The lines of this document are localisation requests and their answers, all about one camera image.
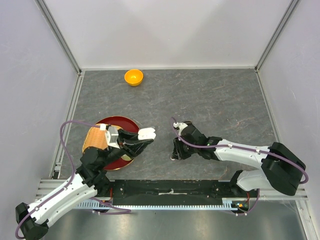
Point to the white earbud charging case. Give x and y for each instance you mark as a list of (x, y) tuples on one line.
[(148, 133)]

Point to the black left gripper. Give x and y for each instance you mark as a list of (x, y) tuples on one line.
[(129, 143)]

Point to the white slotted cable duct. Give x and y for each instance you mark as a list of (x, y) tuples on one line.
[(226, 205)]

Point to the aluminium frame rails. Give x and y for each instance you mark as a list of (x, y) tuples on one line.
[(48, 185)]

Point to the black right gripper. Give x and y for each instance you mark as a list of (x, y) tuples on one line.
[(178, 153)]

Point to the woven bamboo mat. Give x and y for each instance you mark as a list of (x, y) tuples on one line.
[(95, 138)]

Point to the orange plastic bowl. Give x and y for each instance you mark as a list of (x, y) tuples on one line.
[(134, 77)]

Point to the round red lacquer tray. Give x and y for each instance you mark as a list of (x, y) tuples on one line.
[(126, 124)]

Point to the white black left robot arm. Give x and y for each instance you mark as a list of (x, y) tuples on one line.
[(88, 180)]

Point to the pale green plastic cup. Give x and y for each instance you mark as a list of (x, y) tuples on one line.
[(126, 158)]

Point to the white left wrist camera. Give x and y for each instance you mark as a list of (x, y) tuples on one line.
[(111, 136)]

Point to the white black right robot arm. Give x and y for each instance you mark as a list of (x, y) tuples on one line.
[(274, 167)]

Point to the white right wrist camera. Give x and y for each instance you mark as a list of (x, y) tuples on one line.
[(180, 126)]

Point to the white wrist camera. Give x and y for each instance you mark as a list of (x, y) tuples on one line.
[(180, 126), (111, 136)]

